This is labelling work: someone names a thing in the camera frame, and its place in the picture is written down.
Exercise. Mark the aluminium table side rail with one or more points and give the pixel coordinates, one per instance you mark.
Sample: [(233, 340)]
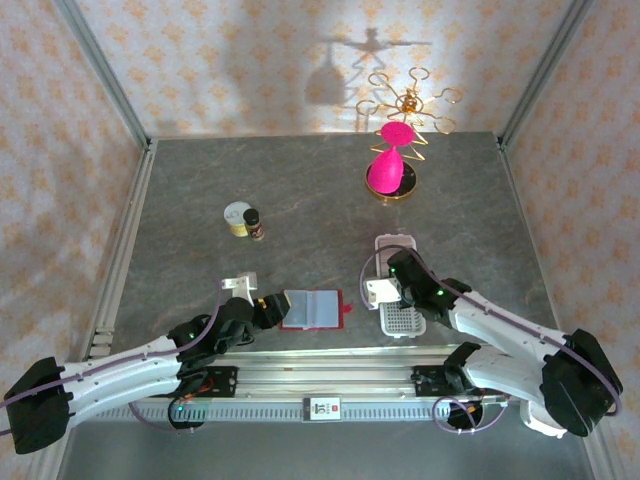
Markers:
[(127, 235)]

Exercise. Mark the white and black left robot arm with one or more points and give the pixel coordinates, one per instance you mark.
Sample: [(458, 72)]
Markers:
[(125, 370)]

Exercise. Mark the small dark bottle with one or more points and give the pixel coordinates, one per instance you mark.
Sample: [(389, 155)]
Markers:
[(252, 227)]

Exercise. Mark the tin can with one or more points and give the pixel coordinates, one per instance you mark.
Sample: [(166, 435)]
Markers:
[(235, 215)]

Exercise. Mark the white number tag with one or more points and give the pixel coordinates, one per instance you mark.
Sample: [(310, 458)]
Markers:
[(322, 410)]

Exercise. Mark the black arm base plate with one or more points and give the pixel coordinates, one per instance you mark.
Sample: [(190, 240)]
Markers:
[(425, 382), (225, 382)]

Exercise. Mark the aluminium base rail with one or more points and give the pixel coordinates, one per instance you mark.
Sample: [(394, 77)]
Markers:
[(325, 375)]

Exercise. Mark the pink wine glass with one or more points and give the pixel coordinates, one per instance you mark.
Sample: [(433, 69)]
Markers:
[(385, 172)]

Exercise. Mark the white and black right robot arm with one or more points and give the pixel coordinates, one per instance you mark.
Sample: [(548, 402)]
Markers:
[(500, 330)]

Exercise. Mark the aluminium frame post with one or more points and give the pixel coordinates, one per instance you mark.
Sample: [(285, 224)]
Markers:
[(545, 70), (104, 70)]

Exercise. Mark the white plastic basket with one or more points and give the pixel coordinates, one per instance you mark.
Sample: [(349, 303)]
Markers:
[(402, 322)]

